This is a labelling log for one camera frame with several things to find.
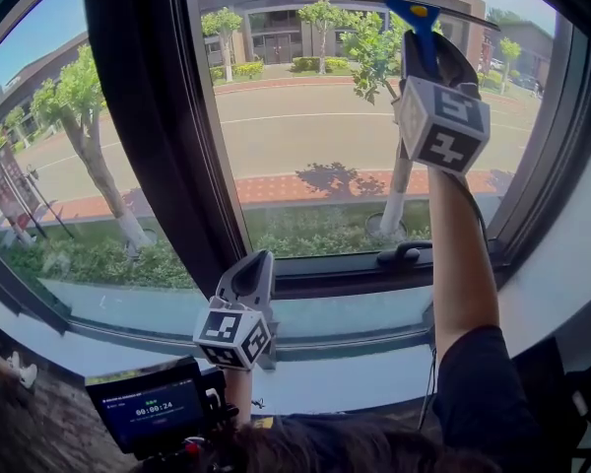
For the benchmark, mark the person's black shirt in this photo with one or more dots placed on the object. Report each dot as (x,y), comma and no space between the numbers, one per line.
(478,387)

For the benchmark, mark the red notice board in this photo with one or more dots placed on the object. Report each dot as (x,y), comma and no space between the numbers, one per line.
(7,185)

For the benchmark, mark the black monitor screen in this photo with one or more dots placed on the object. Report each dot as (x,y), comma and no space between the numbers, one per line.
(152,412)

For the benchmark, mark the black street lamp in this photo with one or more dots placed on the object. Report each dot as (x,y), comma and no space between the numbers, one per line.
(31,173)

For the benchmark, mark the black window frame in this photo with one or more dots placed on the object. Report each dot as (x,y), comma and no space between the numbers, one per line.
(143,131)

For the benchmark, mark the green hedge bushes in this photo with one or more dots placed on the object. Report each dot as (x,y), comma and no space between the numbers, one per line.
(103,264)

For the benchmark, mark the short wide window glass pane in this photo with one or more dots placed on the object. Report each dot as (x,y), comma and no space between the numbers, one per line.
(349,318)

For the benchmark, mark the street tree with sawn top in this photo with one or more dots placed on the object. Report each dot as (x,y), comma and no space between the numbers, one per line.
(399,195)

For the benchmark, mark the white window sill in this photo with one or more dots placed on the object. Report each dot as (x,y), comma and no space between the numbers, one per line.
(325,382)

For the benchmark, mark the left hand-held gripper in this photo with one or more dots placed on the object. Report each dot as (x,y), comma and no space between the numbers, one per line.
(221,328)

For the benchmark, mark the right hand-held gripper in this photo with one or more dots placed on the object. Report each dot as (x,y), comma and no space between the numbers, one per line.
(443,126)

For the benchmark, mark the large fixed window glass pane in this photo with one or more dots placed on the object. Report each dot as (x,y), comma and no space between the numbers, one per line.
(54,155)

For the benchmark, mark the small roadside tree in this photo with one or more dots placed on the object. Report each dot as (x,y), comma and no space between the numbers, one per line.
(221,20)
(509,49)
(320,13)

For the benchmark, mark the blue brass squeegee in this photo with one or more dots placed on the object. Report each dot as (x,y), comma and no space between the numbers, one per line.
(423,42)

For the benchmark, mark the leaning street tree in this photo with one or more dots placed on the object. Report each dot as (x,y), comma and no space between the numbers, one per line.
(93,165)

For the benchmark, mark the casement window glass pane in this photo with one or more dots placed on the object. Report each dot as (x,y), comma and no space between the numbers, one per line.
(300,141)

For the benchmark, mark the person's right forearm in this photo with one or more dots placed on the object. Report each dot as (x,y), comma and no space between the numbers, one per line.
(460,264)

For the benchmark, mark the person's left forearm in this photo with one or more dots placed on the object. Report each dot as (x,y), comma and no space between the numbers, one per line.
(239,397)

